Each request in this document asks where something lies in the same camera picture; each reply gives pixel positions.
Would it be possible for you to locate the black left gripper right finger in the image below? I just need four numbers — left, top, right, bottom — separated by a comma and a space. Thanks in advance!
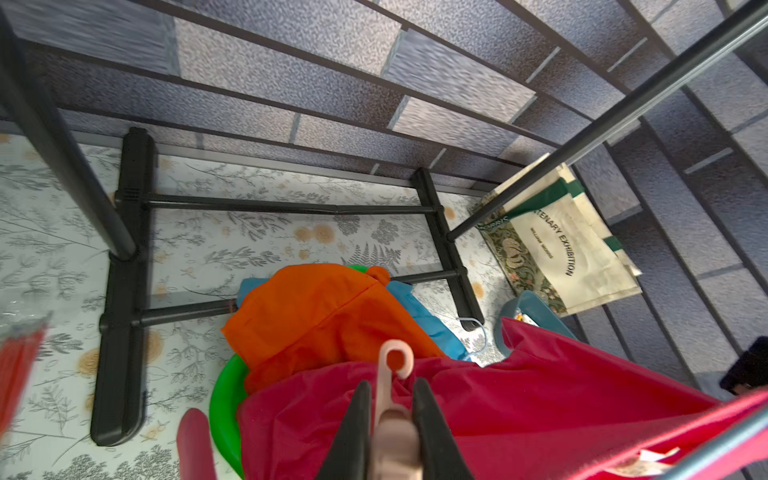
412, 378, 474, 480

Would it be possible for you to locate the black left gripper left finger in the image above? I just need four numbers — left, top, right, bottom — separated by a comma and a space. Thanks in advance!
315, 381, 372, 480

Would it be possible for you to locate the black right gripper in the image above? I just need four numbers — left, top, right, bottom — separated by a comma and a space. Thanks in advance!
719, 344, 768, 395

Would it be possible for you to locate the dusty pink clothespin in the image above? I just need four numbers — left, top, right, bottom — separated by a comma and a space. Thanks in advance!
367, 340, 423, 480

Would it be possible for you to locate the light blue wire hanger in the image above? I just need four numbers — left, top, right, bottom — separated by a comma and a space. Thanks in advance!
659, 407, 767, 480

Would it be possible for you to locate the pink t-shirt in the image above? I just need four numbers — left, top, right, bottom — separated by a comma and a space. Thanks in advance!
237, 321, 767, 479

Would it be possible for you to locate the blue t-shirt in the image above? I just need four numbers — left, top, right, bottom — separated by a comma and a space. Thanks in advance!
249, 279, 465, 360

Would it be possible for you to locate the orange t-shirt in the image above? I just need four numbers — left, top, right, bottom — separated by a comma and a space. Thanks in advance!
222, 264, 445, 394

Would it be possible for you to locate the teal clothespin tray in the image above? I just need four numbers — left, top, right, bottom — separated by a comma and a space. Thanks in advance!
493, 290, 577, 358

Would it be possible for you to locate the black clothes rack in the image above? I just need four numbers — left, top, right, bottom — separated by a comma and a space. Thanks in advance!
1, 1, 767, 447

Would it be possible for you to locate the cream canvas tote bag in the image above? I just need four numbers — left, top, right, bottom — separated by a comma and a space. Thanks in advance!
477, 163, 642, 317

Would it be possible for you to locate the red pen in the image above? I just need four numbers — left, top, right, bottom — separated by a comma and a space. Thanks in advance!
1, 312, 50, 435

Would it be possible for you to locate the floral table cloth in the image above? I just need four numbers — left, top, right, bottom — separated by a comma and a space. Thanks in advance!
1, 134, 512, 479

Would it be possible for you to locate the mint wire hanger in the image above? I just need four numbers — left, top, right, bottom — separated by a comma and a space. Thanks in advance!
457, 317, 489, 361

